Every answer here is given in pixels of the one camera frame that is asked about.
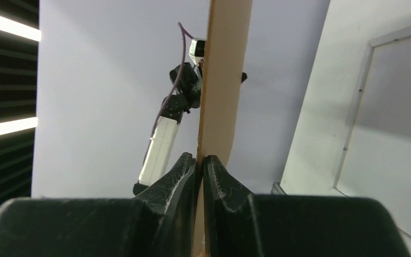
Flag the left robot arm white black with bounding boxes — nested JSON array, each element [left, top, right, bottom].
[[133, 62, 202, 195]]

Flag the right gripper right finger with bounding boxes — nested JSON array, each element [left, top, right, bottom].
[[203, 155, 409, 256]]

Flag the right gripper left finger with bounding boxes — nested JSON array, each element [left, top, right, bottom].
[[0, 153, 195, 256]]

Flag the white brown backing board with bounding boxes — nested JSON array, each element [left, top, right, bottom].
[[191, 1, 253, 256]]

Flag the white picture frame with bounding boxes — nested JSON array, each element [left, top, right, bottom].
[[332, 18, 411, 249]]

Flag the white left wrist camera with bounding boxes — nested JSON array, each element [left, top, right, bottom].
[[188, 38, 206, 66]]

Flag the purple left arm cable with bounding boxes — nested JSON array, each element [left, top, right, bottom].
[[142, 21, 195, 164]]

